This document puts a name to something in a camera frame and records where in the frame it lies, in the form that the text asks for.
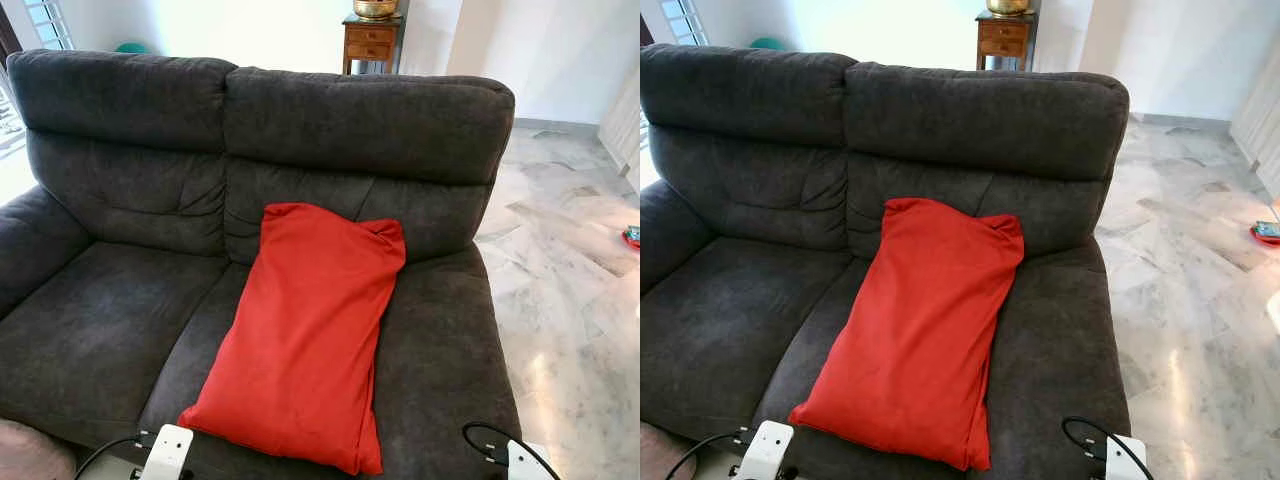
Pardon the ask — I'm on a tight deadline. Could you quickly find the grey two-seat sofa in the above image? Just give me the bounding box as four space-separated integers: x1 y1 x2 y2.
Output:
0 49 524 480
640 43 1134 480

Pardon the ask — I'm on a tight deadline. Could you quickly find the pink pillow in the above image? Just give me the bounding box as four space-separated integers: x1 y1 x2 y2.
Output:
0 418 77 480
640 421 670 480

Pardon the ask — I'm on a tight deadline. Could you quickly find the white cabinet door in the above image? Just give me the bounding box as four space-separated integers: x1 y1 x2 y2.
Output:
1229 40 1280 198
597 68 641 193

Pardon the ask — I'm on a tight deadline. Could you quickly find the window grille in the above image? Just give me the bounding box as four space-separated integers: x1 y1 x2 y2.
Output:
660 0 710 47
22 0 74 52

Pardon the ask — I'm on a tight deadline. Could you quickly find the wooden side table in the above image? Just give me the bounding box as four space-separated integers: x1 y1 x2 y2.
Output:
341 12 404 77
975 8 1037 73

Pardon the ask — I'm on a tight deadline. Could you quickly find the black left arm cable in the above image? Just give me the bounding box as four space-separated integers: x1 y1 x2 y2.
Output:
664 428 749 480
74 430 153 480

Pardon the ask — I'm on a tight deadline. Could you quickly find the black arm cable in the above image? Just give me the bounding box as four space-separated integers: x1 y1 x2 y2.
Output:
664 428 749 480
1061 415 1154 480
461 421 563 480
74 430 153 480

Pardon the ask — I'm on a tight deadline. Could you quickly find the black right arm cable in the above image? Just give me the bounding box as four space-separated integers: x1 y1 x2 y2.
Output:
461 421 563 480
1061 415 1154 480

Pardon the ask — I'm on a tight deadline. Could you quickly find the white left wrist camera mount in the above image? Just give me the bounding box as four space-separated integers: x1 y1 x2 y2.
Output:
138 424 195 480
740 420 795 480

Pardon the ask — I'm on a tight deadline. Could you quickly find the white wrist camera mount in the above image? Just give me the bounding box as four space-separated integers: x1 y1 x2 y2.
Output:
1104 434 1149 480
505 440 553 480
138 424 195 480
740 420 795 480

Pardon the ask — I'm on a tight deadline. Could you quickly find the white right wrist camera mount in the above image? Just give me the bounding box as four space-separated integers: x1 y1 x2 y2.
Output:
505 440 553 480
1104 434 1149 480

